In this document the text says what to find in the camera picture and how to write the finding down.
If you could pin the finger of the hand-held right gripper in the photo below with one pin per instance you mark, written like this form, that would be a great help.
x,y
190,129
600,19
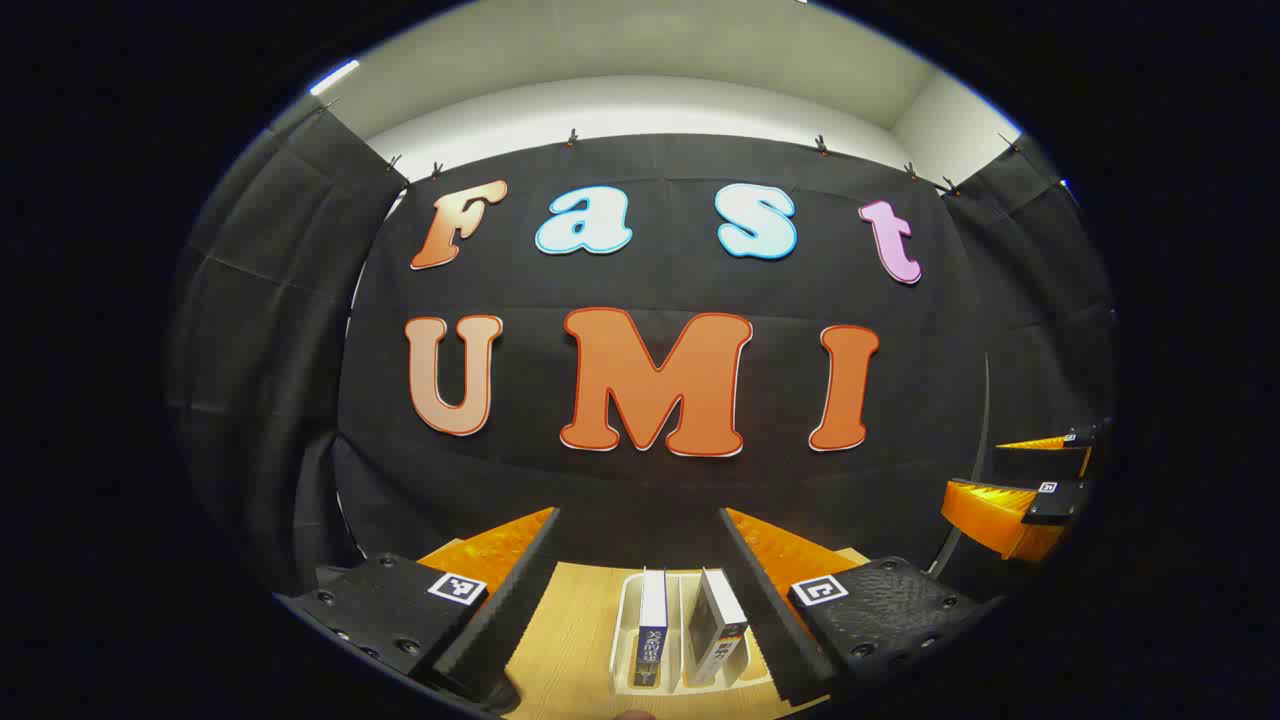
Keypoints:
x,y
1000,520
1040,463

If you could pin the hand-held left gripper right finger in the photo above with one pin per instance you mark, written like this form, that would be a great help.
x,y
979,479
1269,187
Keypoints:
x,y
765,610

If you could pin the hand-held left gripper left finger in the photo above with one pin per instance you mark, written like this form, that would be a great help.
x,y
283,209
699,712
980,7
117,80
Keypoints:
x,y
510,610

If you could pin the dark grey cover book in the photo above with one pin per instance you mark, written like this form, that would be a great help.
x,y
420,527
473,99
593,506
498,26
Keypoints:
x,y
712,625

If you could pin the blue cover book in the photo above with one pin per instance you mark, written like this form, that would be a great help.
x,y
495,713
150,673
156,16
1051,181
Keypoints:
x,y
652,625

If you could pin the white bookshelf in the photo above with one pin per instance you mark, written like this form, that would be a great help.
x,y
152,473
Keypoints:
x,y
620,640

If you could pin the thin grey pole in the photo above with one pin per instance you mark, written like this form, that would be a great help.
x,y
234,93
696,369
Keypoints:
x,y
975,470

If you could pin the row of small cloth clips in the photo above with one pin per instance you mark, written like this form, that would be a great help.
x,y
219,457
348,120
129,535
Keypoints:
x,y
572,137

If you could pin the ceiling light strip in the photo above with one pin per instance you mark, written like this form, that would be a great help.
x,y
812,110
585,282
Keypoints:
x,y
333,77

